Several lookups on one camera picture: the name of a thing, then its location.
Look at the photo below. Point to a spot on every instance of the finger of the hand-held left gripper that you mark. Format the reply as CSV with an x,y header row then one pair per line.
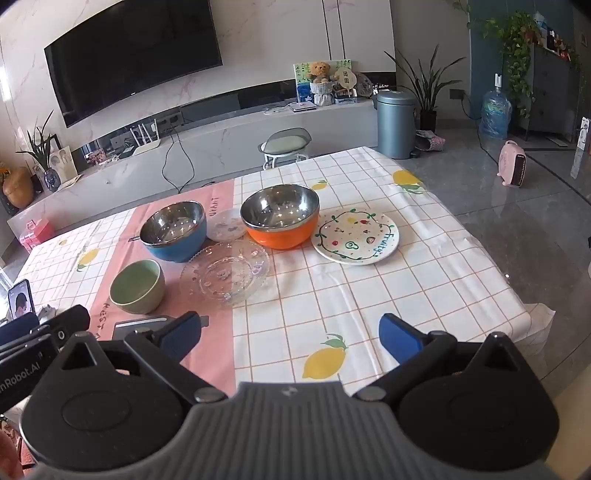
x,y
138,324

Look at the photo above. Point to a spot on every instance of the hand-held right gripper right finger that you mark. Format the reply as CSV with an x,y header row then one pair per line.
x,y
397,337

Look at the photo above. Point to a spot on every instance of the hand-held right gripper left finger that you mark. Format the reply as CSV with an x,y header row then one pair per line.
x,y
182,341

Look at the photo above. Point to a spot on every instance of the green ceramic bowl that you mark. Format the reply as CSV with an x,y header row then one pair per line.
x,y
138,300

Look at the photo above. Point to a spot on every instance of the clear glass plate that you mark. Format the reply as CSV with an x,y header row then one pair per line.
x,y
221,272

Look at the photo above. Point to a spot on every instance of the blue steel bowl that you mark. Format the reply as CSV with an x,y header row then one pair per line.
x,y
180,249

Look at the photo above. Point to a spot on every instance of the white fruit-painted plate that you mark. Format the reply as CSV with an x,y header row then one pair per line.
x,y
355,240

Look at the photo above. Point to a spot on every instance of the white sticker-patterned bowl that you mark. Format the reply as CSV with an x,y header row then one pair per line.
x,y
226,226

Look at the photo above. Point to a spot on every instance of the orange steel bowl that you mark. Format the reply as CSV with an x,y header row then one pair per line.
x,y
277,237

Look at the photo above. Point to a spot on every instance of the checked lemon print tablecloth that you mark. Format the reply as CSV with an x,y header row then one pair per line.
x,y
369,286

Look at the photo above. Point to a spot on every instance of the smartphone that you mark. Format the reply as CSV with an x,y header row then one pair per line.
x,y
21,300

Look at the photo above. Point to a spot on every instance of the pink storage box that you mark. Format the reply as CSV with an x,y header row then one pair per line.
x,y
36,235

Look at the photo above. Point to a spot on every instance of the blue vase with plant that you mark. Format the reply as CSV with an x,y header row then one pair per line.
x,y
51,179

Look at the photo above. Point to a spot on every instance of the brown round vase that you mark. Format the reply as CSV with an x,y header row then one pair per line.
x,y
17,189

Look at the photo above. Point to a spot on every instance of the framed photo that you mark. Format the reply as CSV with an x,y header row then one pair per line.
x,y
63,164

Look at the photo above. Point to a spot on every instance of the white router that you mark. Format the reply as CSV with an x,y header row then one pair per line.
x,y
147,145

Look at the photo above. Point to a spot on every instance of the white marble television console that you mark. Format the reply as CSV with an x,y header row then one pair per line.
x,y
221,138

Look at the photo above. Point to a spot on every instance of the pink space heater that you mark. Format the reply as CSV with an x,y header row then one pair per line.
x,y
510,164

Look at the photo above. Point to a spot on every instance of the grey-blue pedal trash can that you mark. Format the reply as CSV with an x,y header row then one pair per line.
x,y
395,124

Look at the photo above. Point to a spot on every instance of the potted long-leaf plant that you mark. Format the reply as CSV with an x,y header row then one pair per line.
x,y
428,120

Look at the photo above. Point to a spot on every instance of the grey cushioned stool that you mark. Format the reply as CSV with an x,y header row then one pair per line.
x,y
281,145

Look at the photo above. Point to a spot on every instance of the blue water jug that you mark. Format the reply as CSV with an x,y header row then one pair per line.
x,y
496,113

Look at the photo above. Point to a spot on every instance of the flat white set-top box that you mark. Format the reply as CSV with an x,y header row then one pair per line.
x,y
303,106

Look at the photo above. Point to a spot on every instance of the decorative display plate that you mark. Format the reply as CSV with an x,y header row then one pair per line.
x,y
364,85

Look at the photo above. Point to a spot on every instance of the round paper hand fan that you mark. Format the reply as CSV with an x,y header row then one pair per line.
x,y
345,79

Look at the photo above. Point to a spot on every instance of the teddy bear in basket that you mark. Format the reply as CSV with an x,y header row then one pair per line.
x,y
321,85

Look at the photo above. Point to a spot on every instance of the black flat television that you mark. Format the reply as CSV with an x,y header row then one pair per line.
x,y
129,55

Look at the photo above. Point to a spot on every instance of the green and blue painting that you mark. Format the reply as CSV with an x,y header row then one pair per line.
x,y
302,81

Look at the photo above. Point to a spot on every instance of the grey storage cabinet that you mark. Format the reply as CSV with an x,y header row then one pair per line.
x,y
554,87

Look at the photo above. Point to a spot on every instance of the trailing green vine plant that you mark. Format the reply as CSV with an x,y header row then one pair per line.
x,y
515,41

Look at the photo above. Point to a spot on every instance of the wall socket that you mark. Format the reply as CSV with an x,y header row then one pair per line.
x,y
457,94

